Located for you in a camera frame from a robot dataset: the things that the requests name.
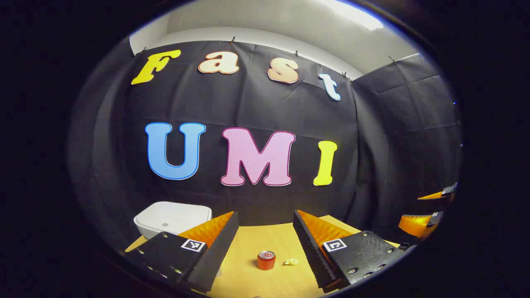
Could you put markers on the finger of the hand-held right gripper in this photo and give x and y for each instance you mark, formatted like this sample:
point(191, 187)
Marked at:
point(418, 225)
point(439, 193)

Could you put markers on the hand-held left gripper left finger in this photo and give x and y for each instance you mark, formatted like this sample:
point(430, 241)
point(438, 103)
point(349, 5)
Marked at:
point(221, 252)

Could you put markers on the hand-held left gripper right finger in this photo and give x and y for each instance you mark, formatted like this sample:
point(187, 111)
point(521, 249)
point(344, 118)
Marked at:
point(310, 252)

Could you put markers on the yellow paper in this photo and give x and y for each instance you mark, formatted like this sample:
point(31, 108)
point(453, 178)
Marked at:
point(290, 261)

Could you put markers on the red pop can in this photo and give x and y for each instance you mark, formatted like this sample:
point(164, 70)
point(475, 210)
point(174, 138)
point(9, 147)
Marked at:
point(266, 261)

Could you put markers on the white desktop garbage bin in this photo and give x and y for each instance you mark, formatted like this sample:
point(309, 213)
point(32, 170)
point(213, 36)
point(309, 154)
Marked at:
point(169, 217)

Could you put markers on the wooden desktop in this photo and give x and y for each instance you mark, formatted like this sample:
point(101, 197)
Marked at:
point(265, 240)

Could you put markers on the black backdrop cloth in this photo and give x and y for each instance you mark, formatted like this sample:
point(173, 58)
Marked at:
point(256, 107)

